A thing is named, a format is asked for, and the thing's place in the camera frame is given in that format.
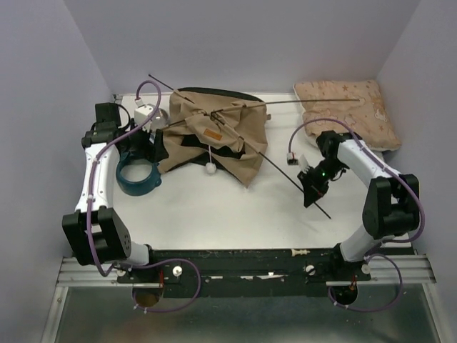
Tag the teal bowl stand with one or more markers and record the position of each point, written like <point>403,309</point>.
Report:
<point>137,176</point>

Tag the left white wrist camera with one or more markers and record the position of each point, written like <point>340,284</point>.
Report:
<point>142,114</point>

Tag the pink patterned pillow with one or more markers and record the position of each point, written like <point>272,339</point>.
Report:
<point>358,104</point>

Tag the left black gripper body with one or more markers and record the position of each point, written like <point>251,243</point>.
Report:
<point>140,146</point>

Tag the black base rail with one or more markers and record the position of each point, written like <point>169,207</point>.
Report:
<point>244,273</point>

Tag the white chess piece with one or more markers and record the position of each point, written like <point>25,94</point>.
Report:
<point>299,252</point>

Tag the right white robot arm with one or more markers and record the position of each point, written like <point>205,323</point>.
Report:
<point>392,206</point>

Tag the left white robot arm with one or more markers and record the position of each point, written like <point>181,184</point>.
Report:
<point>116,155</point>

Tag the beige fabric pet tent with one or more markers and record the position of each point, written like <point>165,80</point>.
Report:
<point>202,138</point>

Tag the white pompom toy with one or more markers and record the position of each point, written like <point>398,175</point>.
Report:
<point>210,168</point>

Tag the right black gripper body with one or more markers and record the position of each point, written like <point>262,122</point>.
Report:
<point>325,169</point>

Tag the steel pet bowl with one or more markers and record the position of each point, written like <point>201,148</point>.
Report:
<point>161,118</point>

